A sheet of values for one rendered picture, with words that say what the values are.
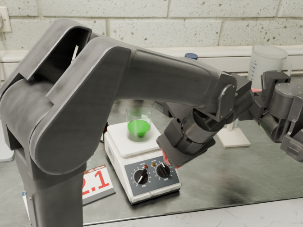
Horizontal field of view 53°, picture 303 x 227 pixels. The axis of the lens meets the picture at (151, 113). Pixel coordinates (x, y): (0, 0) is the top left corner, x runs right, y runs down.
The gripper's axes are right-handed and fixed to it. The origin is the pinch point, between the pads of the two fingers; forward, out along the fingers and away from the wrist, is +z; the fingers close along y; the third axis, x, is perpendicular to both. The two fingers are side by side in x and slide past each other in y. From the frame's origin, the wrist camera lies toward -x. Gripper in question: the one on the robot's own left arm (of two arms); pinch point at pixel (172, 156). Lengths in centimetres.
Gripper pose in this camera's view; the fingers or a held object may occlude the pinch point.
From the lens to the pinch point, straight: 66.3
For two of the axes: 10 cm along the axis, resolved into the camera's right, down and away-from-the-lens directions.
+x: 5.2, 8.1, -2.8
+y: -8.2, 3.8, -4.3
